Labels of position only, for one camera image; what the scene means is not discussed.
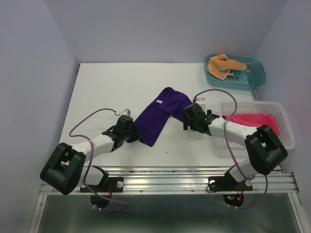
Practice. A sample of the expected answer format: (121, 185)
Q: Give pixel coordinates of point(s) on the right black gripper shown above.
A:
(185, 122)

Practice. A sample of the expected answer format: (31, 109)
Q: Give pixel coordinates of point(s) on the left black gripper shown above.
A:
(136, 135)

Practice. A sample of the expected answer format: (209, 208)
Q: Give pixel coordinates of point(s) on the purple towel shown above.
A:
(169, 103)

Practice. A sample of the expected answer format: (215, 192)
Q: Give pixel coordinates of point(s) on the pink towel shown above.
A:
(256, 120)

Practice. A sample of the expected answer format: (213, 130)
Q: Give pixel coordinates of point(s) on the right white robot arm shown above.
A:
(265, 150)

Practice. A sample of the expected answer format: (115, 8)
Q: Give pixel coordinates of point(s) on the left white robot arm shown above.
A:
(65, 170)

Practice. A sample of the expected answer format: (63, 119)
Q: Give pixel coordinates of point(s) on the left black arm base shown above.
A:
(102, 191)

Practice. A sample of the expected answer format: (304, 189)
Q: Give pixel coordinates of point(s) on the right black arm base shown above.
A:
(233, 191)

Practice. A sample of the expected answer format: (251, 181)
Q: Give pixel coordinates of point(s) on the white perforated basket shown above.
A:
(286, 135)

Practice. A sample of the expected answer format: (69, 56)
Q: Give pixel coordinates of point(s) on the orange towel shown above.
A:
(220, 66)

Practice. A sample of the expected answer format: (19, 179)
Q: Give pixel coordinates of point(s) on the blue plastic tub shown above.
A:
(250, 78)

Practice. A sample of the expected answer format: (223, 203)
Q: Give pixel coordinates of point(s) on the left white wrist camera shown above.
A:
(125, 112)

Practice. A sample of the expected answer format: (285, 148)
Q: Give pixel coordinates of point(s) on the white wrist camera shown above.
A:
(201, 102)
(125, 112)

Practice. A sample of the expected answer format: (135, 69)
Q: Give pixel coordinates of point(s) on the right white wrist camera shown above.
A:
(201, 102)

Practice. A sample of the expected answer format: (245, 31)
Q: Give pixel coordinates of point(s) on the aluminium mounting rail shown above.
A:
(178, 180)

